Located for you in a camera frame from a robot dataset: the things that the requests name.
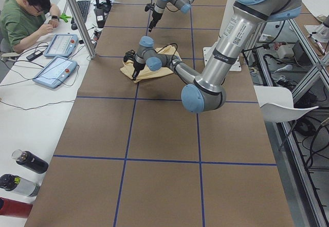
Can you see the red bottle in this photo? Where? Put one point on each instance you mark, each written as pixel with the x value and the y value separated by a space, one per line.
pixel 12 208

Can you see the silver bottle black cap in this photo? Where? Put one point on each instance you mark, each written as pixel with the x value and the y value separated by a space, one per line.
pixel 19 185

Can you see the black keyboard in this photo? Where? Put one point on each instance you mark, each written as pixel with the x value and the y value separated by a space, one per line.
pixel 84 8

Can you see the lower blue teach pendant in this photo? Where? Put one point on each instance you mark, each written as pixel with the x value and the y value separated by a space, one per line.
pixel 55 72

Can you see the white plastic chair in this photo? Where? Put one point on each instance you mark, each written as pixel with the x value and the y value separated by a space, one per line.
pixel 277 105

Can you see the blue teach pendant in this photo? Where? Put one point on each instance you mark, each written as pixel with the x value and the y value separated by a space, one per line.
pixel 61 45
pixel 55 72

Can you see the upper blue teach pendant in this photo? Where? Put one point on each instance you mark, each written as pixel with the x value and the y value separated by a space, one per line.
pixel 61 45

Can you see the black steel bottle clear lid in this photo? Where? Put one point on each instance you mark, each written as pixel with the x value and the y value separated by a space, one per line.
pixel 30 161

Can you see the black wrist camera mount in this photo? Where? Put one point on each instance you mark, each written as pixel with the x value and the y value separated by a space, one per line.
pixel 149 7
pixel 129 56

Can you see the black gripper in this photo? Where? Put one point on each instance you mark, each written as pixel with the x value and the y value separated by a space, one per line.
pixel 154 16
pixel 136 67

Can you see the aluminium frame post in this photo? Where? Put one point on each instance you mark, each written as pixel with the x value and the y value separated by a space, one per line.
pixel 81 27

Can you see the man in green shirt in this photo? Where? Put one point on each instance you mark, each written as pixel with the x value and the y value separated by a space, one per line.
pixel 23 22

